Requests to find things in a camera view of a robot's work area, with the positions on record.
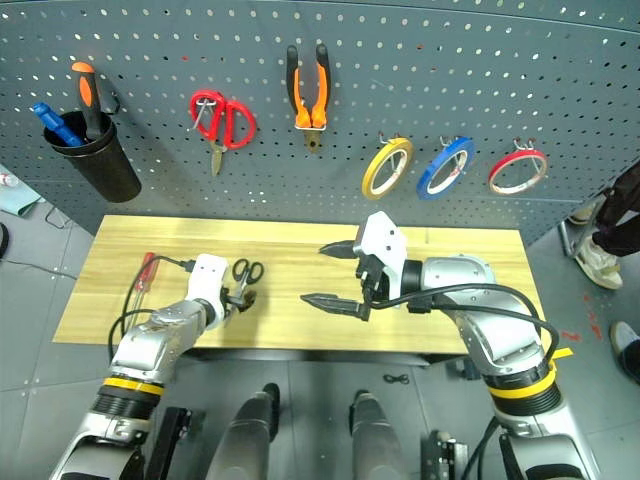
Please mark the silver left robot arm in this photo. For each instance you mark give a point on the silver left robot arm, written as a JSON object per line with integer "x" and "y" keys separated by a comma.
{"x": 150, "y": 340}

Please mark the black cup holder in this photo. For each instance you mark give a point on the black cup holder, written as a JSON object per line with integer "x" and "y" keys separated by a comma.
{"x": 102, "y": 165}

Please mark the blue tape roll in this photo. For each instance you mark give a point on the blue tape roll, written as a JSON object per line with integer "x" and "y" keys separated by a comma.
{"x": 430, "y": 180}

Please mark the dark rounded shape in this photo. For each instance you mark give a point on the dark rounded shape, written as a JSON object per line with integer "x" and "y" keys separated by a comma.
{"x": 372, "y": 435}
{"x": 250, "y": 430}

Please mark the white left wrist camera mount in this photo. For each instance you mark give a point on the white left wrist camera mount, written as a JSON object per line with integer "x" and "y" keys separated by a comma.
{"x": 207, "y": 280}

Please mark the red tape roll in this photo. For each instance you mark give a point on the red tape roll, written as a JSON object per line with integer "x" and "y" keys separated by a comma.
{"x": 500, "y": 177}

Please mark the silver pliers holder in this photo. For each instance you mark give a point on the silver pliers holder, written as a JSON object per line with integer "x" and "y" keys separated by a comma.
{"x": 311, "y": 127}

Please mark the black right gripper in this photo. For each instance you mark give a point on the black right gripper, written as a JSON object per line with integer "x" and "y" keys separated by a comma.
{"x": 375, "y": 285}

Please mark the grey perforated pegboard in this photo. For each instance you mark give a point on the grey perforated pegboard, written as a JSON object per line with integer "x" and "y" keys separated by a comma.
{"x": 450, "y": 75}

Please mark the black metal bracket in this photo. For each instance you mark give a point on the black metal bracket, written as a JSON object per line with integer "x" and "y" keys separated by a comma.
{"x": 445, "y": 457}

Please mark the yellow tape roll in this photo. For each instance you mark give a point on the yellow tape roll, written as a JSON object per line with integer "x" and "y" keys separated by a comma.
{"x": 372, "y": 172}

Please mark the clear plastic bottle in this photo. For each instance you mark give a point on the clear plastic bottle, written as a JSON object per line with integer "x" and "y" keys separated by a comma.
{"x": 7, "y": 180}

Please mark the yellow tape scrap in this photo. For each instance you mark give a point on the yellow tape scrap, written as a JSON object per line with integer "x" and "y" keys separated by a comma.
{"x": 564, "y": 354}

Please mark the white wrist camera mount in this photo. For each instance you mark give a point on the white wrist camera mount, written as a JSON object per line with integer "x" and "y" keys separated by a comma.
{"x": 207, "y": 280}
{"x": 382, "y": 245}

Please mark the black pegboard hook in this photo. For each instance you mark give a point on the black pegboard hook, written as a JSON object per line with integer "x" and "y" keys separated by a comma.
{"x": 114, "y": 102}

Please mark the orange black pliers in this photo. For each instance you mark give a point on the orange black pliers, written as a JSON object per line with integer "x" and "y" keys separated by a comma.
{"x": 304, "y": 112}

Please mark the grey pegboard stand leg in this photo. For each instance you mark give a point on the grey pegboard stand leg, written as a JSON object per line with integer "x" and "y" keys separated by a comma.
{"x": 567, "y": 235}

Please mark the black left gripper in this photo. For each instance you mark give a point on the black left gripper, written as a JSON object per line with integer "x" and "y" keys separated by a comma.
{"x": 229, "y": 301}

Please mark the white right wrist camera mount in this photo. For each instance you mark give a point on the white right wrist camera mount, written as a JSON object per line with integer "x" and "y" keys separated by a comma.
{"x": 382, "y": 245}

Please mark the grey blue shoe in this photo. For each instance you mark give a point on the grey blue shoe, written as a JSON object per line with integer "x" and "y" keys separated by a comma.
{"x": 625, "y": 350}

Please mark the silver peg hook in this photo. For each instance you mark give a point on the silver peg hook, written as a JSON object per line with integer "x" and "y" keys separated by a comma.
{"x": 446, "y": 142}
{"x": 523, "y": 144}
{"x": 387, "y": 137}

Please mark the person in dark trousers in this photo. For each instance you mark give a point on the person in dark trousers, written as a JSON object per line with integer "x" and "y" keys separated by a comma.
{"x": 622, "y": 210}

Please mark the cyan cloth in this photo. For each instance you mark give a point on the cyan cloth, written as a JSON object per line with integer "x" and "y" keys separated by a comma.
{"x": 22, "y": 200}

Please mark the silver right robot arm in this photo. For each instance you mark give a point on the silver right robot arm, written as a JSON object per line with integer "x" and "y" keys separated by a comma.
{"x": 500, "y": 320}

